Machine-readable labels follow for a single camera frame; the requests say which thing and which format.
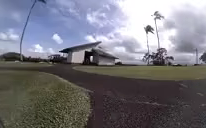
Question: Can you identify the white building with dark roof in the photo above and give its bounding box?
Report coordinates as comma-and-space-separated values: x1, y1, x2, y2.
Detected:
58, 41, 120, 67

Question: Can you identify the dark low structure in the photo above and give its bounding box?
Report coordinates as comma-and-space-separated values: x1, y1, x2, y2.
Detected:
47, 53, 68, 64

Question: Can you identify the dark asphalt road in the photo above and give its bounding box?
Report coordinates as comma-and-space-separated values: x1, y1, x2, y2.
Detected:
0, 63, 206, 128

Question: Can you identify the green grass lawn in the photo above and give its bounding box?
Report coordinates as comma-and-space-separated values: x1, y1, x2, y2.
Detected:
72, 64, 206, 81

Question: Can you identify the short palm tree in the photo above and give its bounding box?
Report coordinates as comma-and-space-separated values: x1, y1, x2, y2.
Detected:
143, 24, 156, 64

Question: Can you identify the dark bushy tree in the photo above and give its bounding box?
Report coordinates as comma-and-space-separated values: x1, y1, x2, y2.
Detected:
141, 47, 175, 66

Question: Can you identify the grass lawn with pale edge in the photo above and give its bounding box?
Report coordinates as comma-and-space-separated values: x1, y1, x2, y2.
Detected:
0, 69, 92, 128

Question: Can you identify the tall leaning palm tree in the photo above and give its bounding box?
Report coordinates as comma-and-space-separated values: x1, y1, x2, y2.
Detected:
18, 0, 47, 63

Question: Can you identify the dark hill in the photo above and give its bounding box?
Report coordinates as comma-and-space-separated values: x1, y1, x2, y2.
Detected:
0, 51, 25, 62

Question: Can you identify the pale pole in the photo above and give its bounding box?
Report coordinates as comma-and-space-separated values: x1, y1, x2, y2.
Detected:
194, 48, 199, 65

